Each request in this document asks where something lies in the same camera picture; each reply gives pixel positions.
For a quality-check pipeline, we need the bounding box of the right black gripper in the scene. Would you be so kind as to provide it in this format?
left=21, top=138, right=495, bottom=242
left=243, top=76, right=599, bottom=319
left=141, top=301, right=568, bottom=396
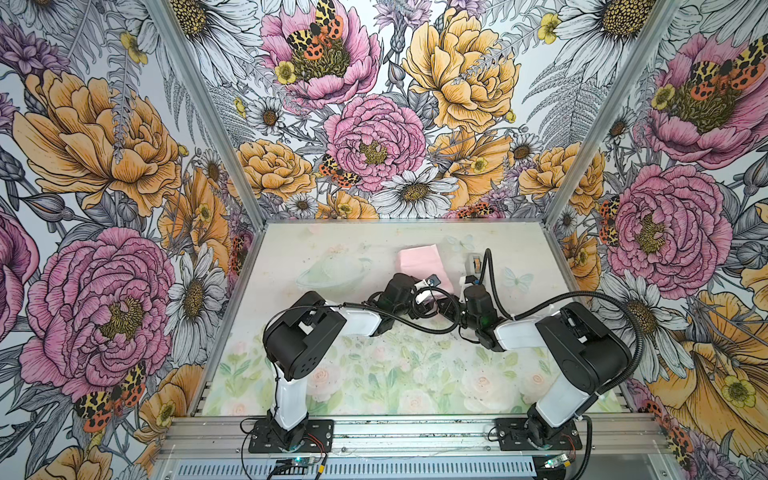
left=435, top=294, right=481, bottom=331

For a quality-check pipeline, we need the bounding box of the purple wrapping paper sheet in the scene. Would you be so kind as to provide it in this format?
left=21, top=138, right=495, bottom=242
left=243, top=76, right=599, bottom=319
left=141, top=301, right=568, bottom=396
left=396, top=244, right=454, bottom=293

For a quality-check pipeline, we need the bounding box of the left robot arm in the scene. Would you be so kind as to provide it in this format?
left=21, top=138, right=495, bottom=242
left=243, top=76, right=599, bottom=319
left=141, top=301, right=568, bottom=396
left=249, top=273, right=441, bottom=453

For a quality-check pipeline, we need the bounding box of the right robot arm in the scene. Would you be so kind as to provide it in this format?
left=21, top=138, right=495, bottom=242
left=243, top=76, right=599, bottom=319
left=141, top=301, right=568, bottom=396
left=435, top=284, right=644, bottom=449

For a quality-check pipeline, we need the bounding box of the grey tape dispenser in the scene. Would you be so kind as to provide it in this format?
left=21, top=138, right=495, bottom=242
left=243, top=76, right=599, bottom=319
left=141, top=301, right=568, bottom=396
left=466, top=253, right=483, bottom=277

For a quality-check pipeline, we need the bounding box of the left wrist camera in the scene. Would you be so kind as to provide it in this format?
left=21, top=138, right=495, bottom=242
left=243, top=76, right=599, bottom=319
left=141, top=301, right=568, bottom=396
left=415, top=274, right=444, bottom=305

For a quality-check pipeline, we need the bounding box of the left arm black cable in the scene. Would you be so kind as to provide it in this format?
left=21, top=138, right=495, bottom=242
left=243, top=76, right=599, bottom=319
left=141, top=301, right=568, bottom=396
left=263, top=286, right=463, bottom=421

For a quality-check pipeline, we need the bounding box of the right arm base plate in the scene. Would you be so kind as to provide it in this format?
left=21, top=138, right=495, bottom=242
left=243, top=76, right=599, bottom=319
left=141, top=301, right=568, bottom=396
left=493, top=417, right=583, bottom=451

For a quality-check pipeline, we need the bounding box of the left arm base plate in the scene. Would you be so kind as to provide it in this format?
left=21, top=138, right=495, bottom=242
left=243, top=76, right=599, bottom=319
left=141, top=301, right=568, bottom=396
left=246, top=417, right=335, bottom=454

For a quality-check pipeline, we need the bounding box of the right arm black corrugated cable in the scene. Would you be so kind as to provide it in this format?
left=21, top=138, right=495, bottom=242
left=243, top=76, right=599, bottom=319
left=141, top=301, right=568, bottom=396
left=479, top=247, right=644, bottom=397

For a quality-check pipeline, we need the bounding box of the aluminium front rail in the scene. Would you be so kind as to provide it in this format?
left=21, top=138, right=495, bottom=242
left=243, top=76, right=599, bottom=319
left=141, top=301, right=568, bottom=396
left=157, top=413, right=671, bottom=460

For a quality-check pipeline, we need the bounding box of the white slotted cable duct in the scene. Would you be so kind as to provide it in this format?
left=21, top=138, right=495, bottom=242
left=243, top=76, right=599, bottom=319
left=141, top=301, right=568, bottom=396
left=165, top=456, right=536, bottom=479

